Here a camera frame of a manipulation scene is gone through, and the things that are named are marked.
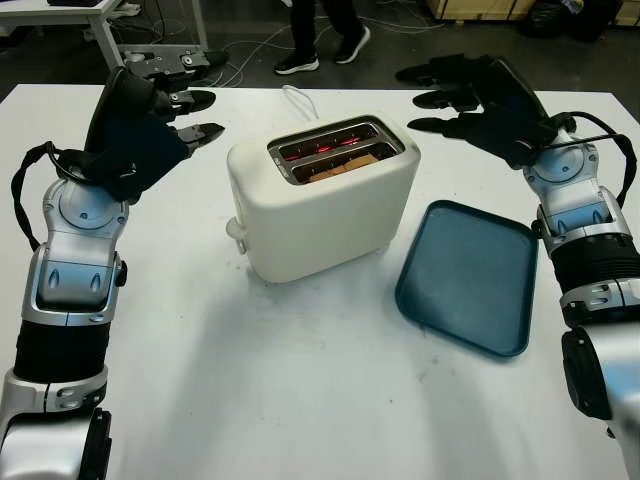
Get white metal-frame desk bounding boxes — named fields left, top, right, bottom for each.
left=0, top=0, right=209, bottom=84

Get wooden crate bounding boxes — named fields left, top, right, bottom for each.
left=424, top=0, right=532, bottom=25
left=615, top=0, right=640, bottom=27

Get white floor cables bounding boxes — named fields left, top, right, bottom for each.
left=207, top=9, right=444, bottom=89

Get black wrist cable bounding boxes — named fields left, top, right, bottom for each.
left=10, top=141, right=71, bottom=254
left=542, top=110, right=639, bottom=221

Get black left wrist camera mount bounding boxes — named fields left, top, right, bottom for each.
left=89, top=119, right=197, bottom=207

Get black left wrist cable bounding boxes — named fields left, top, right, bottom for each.
left=10, top=141, right=71, bottom=254

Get black garbage bag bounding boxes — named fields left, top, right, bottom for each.
left=517, top=0, right=625, bottom=42

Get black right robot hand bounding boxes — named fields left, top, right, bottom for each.
left=393, top=52, right=550, bottom=139

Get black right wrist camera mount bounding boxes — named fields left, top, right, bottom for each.
left=446, top=102, right=549, bottom=172

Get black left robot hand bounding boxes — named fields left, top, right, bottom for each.
left=83, top=48, right=230, bottom=161

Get white toaster power cord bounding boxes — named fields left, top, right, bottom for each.
left=281, top=83, right=320, bottom=124

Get person in black trousers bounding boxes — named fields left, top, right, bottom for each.
left=273, top=0, right=372, bottom=76

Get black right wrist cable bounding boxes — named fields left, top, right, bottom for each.
left=542, top=110, right=639, bottom=221

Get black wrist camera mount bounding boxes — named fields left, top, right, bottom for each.
left=89, top=119, right=197, bottom=207
left=446, top=102, right=549, bottom=172

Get dark blue plastic tray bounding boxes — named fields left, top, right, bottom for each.
left=394, top=199, right=541, bottom=359

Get toasted bread slice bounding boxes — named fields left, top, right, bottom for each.
left=305, top=153, right=377, bottom=182

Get white two-slot toaster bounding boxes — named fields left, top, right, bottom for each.
left=224, top=114, right=421, bottom=286

